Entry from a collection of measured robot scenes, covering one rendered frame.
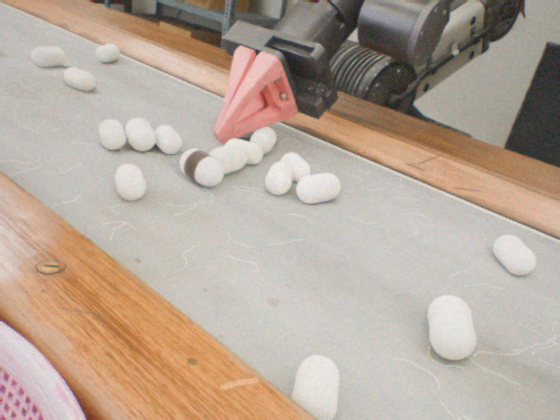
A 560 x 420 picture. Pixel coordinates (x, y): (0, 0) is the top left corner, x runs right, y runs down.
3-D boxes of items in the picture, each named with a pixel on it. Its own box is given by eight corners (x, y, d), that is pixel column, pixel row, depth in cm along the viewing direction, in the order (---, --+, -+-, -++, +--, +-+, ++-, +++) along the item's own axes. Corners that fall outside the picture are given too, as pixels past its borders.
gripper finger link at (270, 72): (222, 120, 40) (293, 40, 43) (164, 94, 44) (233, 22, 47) (251, 171, 46) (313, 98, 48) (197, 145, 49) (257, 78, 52)
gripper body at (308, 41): (310, 60, 41) (362, 0, 43) (222, 32, 47) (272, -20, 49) (328, 115, 46) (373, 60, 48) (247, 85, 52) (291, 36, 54)
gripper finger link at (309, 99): (243, 129, 39) (316, 47, 42) (182, 102, 43) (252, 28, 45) (271, 181, 44) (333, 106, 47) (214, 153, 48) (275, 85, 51)
